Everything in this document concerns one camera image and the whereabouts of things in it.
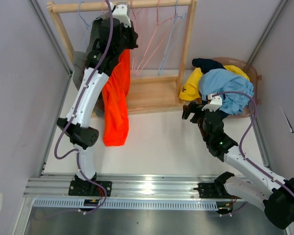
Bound yellow shorts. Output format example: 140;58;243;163
179;65;250;101

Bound pink hanger of navy shorts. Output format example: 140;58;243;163
136;0;174;74

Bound light blue shorts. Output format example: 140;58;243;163
198;69;254;115

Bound pink hanger of orange shorts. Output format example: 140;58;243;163
101;0;109;18

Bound blue hanger of grey shorts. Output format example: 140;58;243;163
78;1;92;52

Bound blue wire hanger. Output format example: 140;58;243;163
158;0;184;76

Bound navy blue shorts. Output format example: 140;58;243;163
192;58;225;74

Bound grey shorts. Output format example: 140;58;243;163
73;14;108;118

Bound orange shorts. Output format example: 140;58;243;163
102;49;131;146

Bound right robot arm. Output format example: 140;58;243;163
182;102;294;230

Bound wooden clothes rack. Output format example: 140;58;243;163
47;0;197;114

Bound translucent pink plastic basket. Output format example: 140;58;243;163
212;57;262;118

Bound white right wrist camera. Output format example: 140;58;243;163
202;94;222;112

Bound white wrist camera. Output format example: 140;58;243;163
202;94;222;112
112;2;132;28

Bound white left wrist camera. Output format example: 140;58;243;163
112;2;132;28

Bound slotted cable duct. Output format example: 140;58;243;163
33;198;218;211

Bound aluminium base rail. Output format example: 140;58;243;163
23;174;217;200

